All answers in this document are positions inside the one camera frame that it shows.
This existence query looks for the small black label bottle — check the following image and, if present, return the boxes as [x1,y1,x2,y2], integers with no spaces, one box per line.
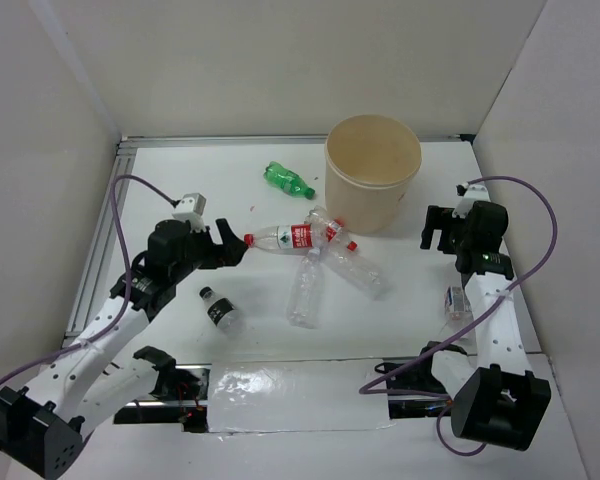
[199,286,241,335]

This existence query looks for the clear bottle white cap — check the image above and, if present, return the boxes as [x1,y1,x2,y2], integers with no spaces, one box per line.
[286,247,325,329]

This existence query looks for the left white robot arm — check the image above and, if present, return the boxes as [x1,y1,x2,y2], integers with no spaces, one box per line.
[0,218,248,479]

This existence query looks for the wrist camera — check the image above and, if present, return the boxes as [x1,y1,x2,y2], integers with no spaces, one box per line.
[172,193,206,230]
[452,183,490,219]

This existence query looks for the clear bottle red cap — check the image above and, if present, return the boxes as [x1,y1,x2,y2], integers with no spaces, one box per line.
[323,239,388,299]

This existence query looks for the aluminium frame rail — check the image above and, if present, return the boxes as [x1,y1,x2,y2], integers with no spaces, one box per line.
[62,133,474,346]

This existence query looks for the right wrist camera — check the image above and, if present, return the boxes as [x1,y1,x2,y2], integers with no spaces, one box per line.
[452,183,490,219]

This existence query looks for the purple cable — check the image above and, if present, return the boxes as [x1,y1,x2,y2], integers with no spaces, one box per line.
[360,175,560,457]
[0,174,181,404]

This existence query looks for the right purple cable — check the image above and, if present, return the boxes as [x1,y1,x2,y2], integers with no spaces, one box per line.
[360,175,560,457]

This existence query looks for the red label clear bottle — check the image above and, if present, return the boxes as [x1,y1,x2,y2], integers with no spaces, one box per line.
[243,224,314,252]

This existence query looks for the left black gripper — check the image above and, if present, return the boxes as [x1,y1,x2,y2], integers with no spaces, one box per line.
[171,218,248,282]

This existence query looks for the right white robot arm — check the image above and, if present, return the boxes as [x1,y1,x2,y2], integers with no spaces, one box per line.
[416,201,551,451]

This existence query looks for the crushed red cap bottle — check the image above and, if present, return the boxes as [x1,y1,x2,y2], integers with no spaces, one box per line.
[305,206,348,243]

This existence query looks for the blue label clear bottle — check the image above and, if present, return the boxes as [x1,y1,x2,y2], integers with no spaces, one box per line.
[444,286,473,322]

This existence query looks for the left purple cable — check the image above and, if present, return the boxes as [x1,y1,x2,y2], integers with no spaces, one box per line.
[0,174,181,404]

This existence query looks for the beige round bin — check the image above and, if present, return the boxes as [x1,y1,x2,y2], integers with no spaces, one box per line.
[324,114,422,234]

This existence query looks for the green plastic bottle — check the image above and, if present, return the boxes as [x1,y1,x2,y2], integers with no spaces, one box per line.
[263,161,315,200]

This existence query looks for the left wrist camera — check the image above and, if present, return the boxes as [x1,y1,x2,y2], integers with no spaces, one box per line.
[172,193,206,230]

